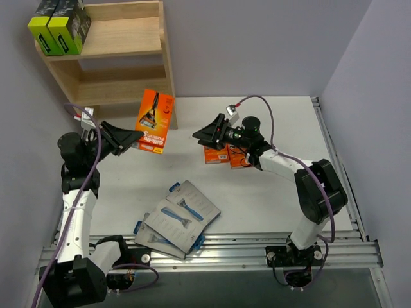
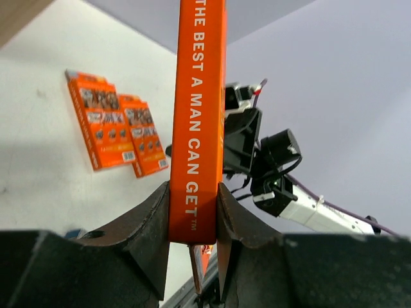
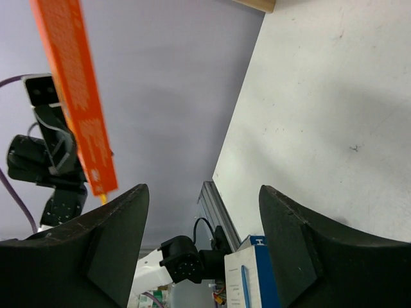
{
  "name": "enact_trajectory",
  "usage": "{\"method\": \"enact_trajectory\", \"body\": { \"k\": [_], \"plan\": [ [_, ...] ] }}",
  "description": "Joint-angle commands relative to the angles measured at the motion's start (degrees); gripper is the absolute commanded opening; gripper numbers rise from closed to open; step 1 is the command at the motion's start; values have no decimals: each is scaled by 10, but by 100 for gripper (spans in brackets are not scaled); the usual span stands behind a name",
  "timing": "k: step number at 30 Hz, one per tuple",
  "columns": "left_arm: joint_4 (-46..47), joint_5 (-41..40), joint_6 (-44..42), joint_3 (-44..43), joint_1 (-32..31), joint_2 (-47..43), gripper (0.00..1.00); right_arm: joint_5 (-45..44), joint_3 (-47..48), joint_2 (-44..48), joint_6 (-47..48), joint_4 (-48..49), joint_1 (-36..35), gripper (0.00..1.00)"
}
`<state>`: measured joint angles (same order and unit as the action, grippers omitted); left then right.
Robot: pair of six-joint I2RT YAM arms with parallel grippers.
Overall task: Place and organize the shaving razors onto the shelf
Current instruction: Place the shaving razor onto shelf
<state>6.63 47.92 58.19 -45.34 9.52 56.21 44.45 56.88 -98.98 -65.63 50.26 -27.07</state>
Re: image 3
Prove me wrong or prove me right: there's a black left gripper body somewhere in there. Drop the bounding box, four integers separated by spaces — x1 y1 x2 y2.
6 106 87 189

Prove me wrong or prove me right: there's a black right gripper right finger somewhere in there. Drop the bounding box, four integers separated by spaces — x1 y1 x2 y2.
259 185 410 307

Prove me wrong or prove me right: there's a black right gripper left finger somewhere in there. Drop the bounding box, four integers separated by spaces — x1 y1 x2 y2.
1 184 150 307

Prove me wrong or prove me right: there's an orange razor box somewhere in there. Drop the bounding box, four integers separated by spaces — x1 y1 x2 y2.
30 1 118 204

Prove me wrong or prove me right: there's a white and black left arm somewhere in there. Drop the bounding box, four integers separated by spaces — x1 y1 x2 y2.
1 105 228 307

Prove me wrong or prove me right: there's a wooden three-tier shelf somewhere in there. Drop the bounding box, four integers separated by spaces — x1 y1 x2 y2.
233 0 277 13

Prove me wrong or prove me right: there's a grey blue razor pack middle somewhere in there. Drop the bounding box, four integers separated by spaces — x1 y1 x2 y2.
224 235 281 308

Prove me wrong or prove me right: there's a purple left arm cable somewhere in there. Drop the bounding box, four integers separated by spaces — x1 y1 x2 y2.
0 74 38 234

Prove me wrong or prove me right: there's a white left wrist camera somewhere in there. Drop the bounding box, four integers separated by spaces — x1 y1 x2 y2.
22 73 61 108

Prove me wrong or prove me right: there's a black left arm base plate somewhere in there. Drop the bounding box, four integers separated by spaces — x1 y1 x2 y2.
190 218 232 283

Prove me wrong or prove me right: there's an aluminium rail frame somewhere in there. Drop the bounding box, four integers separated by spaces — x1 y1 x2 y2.
198 181 241 252

